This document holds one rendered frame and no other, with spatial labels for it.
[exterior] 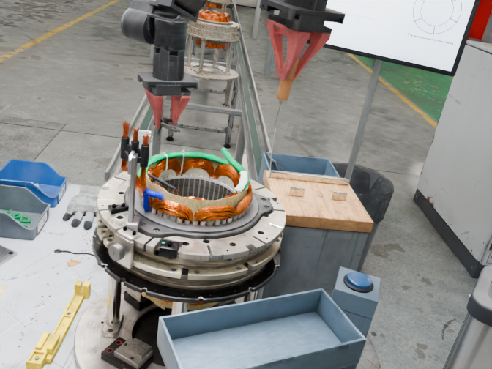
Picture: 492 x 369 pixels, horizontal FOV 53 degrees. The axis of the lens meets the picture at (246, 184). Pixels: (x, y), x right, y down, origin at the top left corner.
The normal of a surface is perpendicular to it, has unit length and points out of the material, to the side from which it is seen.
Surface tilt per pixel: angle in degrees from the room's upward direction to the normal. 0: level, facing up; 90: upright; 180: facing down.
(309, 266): 90
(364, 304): 90
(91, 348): 0
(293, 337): 0
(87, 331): 0
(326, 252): 90
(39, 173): 88
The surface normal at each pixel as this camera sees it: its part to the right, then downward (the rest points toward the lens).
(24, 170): 0.07, 0.39
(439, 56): -0.39, 0.22
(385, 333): 0.15, -0.89
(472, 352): -0.56, 0.28
